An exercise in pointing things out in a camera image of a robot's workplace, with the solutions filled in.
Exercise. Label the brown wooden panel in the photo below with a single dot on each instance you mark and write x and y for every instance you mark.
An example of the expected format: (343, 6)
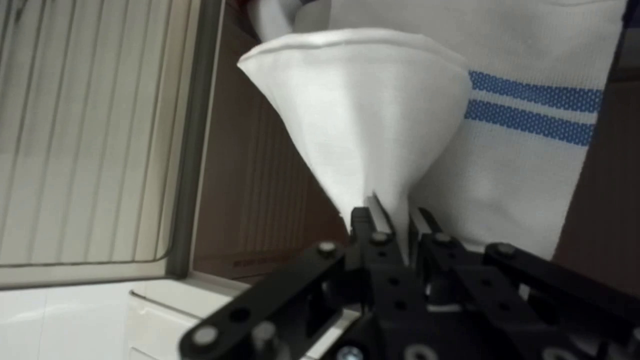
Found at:
(261, 200)

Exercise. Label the white cloth with blue stripes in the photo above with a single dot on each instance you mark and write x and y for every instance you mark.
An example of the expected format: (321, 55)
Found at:
(520, 181)

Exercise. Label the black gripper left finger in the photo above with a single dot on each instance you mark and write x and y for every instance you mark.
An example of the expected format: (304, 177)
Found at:
(373, 280)

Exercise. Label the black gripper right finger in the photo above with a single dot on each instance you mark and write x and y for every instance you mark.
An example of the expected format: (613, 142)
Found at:
(480, 292)

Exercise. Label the white slatted blind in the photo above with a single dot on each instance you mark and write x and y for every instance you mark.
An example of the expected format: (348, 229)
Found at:
(80, 132)

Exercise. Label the grey frame post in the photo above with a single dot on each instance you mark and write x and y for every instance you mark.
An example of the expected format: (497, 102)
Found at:
(193, 166)

